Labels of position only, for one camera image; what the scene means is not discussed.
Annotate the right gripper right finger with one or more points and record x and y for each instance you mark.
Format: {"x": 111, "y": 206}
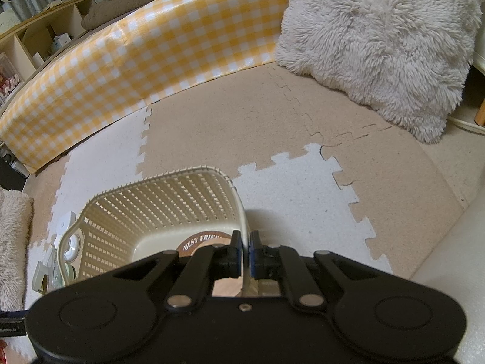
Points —
{"x": 283, "y": 265}

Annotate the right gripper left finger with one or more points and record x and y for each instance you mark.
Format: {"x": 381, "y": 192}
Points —
{"x": 200, "y": 272}

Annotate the cream plastic woven basket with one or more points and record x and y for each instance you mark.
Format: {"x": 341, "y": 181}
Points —
{"x": 134, "y": 221}

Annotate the clear glass spray bottle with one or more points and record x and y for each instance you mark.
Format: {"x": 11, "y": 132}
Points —
{"x": 44, "y": 276}

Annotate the cork frog print coaster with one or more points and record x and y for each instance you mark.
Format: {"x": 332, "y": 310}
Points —
{"x": 196, "y": 241}

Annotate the mint green round lid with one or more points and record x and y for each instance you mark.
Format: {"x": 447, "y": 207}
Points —
{"x": 57, "y": 278}

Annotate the white round device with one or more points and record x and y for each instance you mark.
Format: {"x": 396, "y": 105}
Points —
{"x": 65, "y": 222}

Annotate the grey fluffy rug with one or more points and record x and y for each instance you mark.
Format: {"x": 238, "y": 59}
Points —
{"x": 16, "y": 214}

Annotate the yellow gingham padded bumper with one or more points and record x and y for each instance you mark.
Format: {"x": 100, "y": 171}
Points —
{"x": 157, "y": 51}

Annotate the white fluffy pillow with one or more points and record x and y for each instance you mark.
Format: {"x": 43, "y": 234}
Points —
{"x": 405, "y": 59}

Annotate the wooden shelf unit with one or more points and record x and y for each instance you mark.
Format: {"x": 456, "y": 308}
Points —
{"x": 28, "y": 47}

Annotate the white ring holder device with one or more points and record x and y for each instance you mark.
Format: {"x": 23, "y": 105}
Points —
{"x": 72, "y": 248}

